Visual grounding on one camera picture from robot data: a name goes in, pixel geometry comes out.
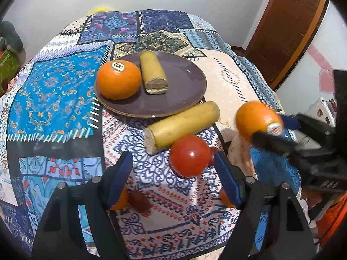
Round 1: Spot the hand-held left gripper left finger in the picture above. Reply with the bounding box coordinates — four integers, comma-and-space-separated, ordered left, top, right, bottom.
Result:
31, 150, 134, 260

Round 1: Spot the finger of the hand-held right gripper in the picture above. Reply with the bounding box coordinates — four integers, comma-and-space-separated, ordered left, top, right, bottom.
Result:
280, 113, 336, 136
252, 130, 299, 158

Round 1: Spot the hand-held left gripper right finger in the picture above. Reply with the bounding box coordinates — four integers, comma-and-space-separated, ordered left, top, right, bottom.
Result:
214, 151, 318, 260

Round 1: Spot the large orange with sticker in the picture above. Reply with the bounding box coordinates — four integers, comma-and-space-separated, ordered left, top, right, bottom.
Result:
97, 60, 142, 100
235, 101, 285, 143

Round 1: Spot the red tomato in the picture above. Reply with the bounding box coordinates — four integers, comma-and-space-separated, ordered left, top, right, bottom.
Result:
170, 135, 212, 179

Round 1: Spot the dark purple plate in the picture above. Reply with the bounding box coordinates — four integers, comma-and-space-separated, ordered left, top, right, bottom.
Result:
94, 51, 208, 119

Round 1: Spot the pink heart decal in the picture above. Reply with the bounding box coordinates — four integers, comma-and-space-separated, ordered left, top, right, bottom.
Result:
308, 45, 337, 94

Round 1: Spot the patchwork printed blanket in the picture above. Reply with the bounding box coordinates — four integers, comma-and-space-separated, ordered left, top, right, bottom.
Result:
0, 9, 302, 260

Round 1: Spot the green bag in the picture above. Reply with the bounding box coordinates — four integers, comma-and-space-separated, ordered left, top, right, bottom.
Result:
0, 49, 21, 88

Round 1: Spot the yellow fluffy pillow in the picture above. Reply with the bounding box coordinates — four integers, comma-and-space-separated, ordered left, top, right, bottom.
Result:
89, 4, 112, 15

